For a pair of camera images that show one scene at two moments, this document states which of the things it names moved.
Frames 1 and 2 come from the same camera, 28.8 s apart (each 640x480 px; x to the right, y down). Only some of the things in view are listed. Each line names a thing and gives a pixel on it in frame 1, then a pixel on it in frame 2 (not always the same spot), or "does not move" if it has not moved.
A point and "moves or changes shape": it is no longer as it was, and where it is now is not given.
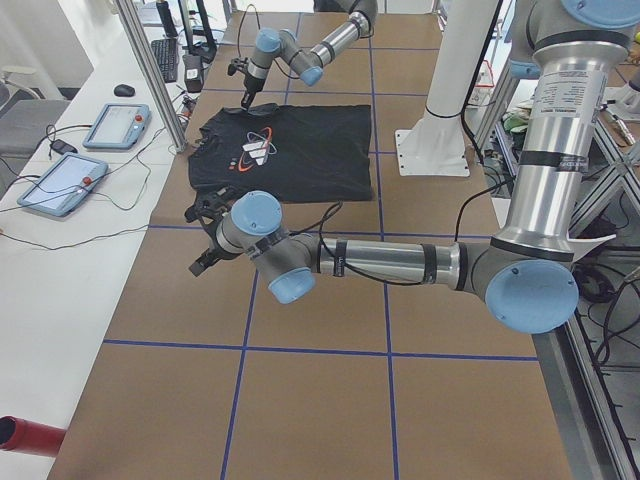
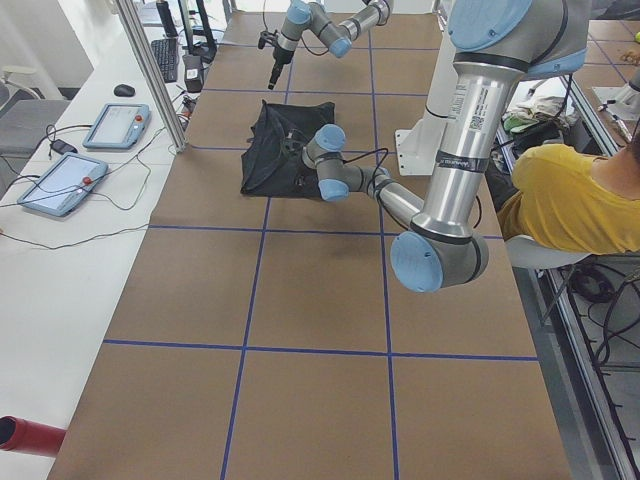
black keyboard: [166, 54] does not move
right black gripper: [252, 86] to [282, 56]
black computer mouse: [123, 90] does not move
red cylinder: [26, 436] does not move
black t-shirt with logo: [297, 152] moves or changes shape
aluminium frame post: [155, 75] does not move
